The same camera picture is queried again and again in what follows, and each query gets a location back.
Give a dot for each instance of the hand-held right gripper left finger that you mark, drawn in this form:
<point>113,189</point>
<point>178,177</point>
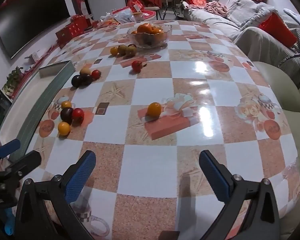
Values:
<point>80,177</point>

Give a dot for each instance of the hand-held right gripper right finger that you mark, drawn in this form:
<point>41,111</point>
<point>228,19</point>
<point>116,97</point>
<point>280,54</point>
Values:
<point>213,177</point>

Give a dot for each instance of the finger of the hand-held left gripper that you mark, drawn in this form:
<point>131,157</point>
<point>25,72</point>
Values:
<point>8,148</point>
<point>25,162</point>

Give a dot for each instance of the orange-yellow cherry tomato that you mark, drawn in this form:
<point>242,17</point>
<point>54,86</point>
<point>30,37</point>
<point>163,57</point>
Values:
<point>114,51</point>
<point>66,104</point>
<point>154,109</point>
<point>64,128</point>

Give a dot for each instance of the dark purple cherry tomato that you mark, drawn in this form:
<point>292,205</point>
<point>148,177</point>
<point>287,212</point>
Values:
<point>87,79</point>
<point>66,114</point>
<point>76,81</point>

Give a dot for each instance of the shallow white cardboard box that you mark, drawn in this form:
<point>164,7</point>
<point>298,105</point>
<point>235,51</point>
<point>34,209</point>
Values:
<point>43,71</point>

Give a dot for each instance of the yellow tomato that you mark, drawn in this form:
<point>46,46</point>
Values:
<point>130,51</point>

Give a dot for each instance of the green potted plant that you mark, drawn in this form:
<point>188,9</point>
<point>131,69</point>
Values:
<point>13,78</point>

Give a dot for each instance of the small white box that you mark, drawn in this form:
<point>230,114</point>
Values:
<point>33,57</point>

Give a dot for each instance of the checkered printed tablecloth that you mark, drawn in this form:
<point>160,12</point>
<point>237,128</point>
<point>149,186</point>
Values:
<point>165,85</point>

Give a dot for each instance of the yellow-brown cherry tomato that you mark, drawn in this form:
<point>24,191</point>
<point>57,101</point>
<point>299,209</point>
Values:
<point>85,71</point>

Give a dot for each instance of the beige leather armchair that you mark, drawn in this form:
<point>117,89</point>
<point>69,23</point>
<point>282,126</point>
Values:
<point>290,95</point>

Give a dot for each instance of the red gift box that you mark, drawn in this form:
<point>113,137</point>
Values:
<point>78,18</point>
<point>95,24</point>
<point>78,28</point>
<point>65,34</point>

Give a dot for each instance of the green cherry tomato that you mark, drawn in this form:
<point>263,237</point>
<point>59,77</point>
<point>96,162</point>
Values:
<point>121,49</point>

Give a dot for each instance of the black television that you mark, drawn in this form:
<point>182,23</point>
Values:
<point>30,12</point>

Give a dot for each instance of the brownish red cherry tomato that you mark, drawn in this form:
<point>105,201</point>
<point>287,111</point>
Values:
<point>132,45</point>

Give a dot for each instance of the plastic bag of fruit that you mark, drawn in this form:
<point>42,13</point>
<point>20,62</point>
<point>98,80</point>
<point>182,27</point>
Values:
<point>146,45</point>

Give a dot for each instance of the grey fabric sofa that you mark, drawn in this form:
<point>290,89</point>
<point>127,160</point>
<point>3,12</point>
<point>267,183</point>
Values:
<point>215,25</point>

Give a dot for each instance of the pile of mandarin oranges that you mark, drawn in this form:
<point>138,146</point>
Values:
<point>145,28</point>

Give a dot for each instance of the clear plastic bag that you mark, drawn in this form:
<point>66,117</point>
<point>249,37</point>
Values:
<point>123,15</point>

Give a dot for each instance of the pink blanket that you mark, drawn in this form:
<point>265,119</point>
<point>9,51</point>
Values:
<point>215,8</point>

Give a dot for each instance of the black folding chair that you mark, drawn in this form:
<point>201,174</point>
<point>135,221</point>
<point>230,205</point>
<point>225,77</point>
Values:
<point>173,3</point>

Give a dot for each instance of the red patterned cushion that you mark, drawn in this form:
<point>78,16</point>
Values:
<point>196,0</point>

